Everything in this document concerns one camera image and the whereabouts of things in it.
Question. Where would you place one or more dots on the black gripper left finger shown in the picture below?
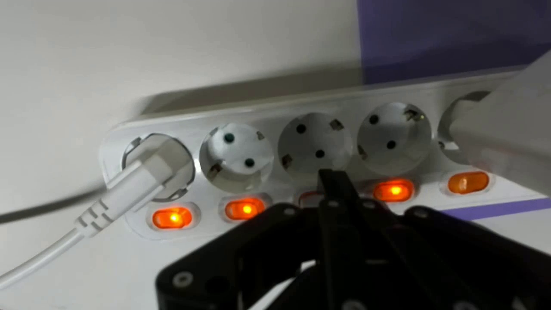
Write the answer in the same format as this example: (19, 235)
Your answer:
(238, 267)

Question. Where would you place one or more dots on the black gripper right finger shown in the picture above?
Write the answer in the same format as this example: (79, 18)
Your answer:
(422, 259)

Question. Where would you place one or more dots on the white power strip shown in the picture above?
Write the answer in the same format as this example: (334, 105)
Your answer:
(247, 155)

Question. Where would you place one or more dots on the white power adapter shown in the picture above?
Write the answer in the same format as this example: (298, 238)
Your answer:
(508, 133)

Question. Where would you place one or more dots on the white plug with cable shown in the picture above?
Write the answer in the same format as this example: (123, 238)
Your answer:
(155, 167)

